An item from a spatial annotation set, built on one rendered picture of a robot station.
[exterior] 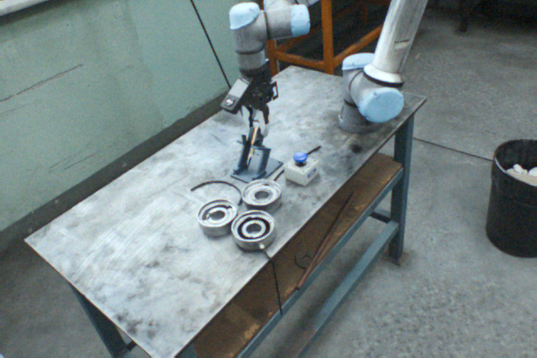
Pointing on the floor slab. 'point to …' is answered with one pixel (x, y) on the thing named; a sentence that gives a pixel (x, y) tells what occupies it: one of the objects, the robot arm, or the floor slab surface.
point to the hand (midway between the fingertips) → (257, 132)
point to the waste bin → (513, 199)
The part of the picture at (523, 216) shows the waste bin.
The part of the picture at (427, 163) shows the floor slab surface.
